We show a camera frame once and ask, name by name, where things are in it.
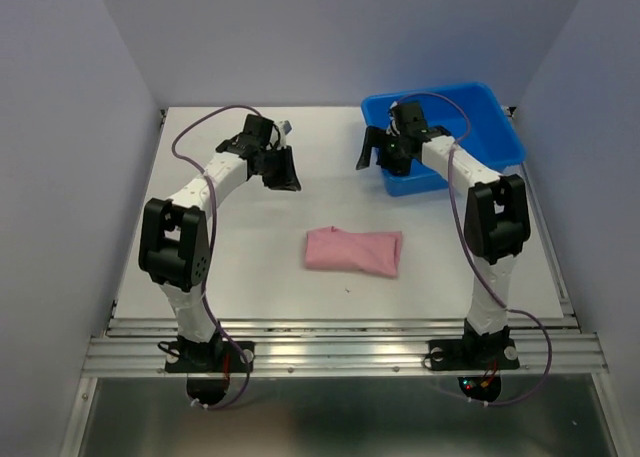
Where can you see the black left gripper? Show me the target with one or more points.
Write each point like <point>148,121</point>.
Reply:
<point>287,178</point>

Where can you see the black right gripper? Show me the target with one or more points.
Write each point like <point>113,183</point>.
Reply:
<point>374,137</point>

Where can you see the pink t-shirt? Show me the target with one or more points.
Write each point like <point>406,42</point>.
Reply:
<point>372,253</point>

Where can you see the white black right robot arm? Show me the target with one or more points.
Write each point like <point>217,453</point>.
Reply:
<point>492,230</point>

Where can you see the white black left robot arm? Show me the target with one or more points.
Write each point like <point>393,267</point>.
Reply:
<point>178,235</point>

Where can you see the blue plastic bin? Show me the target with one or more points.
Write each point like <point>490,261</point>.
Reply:
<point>459,107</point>

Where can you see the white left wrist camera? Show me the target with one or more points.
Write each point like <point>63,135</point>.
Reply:
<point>283,128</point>

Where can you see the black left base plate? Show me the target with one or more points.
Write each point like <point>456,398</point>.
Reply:
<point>217,357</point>

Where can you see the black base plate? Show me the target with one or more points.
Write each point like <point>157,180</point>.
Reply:
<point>217,357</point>
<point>454,356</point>

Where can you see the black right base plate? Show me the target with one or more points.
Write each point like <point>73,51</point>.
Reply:
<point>454,356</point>

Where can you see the aluminium mounting rail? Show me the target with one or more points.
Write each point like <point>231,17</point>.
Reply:
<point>339,348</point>

